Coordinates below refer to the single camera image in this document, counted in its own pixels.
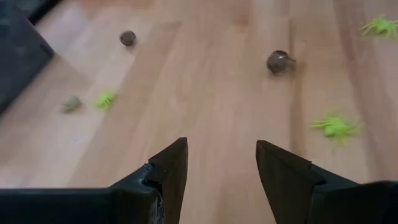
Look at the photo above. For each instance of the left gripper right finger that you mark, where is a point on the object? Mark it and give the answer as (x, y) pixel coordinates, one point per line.
(311, 199)

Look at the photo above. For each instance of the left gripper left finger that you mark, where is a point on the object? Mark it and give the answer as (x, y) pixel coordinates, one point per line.
(140, 202)

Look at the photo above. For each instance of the green plastic spider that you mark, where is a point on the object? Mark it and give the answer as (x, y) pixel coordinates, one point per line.
(381, 26)
(335, 127)
(105, 100)

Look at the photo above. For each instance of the grey plastic bin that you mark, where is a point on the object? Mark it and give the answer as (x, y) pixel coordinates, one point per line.
(18, 46)

